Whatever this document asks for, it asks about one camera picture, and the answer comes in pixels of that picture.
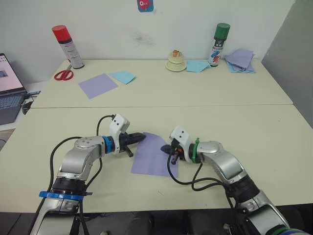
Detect grey open laptop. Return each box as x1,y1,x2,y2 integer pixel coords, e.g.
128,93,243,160
0,53,28,126

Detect light blue paper sheet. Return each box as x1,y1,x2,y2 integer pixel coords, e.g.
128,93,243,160
109,70,137,86

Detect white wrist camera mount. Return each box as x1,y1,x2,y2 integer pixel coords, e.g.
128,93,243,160
109,113,131,155
170,125,194,162

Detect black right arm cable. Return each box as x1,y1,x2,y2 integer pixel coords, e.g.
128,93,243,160
166,152,237,212

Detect grey partition panel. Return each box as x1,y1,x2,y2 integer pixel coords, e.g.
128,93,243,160
261,0,313,132

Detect green capped spray can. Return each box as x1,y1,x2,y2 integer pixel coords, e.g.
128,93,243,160
207,23,231,68

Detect blue folded paper sheet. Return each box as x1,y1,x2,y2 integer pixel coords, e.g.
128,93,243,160
186,60,212,73

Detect blue paper under stack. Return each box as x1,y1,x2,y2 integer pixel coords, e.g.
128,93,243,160
226,60,257,74

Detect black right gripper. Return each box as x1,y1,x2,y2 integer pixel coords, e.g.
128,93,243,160
160,139,184,165

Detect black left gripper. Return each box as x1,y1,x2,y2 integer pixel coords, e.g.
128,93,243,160
119,131,148,158

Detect red handled scissors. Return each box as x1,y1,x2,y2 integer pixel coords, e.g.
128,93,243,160
53,64,74,81

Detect purple flat paper sheet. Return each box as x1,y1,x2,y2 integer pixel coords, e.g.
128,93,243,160
78,72,119,100

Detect red capped spray can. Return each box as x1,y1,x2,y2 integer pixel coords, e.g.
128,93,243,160
51,24,85,70

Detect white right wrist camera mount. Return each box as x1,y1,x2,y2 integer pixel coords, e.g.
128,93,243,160
170,125,194,162

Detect black computer mouse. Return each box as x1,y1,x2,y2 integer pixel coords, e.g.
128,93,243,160
22,99,33,116

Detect blue pink wall sticker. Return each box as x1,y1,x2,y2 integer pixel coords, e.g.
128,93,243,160
137,0,156,14

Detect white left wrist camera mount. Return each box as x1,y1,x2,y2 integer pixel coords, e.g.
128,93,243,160
109,113,131,155

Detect purple paper sheet stack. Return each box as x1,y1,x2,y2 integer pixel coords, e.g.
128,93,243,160
224,48,256,72

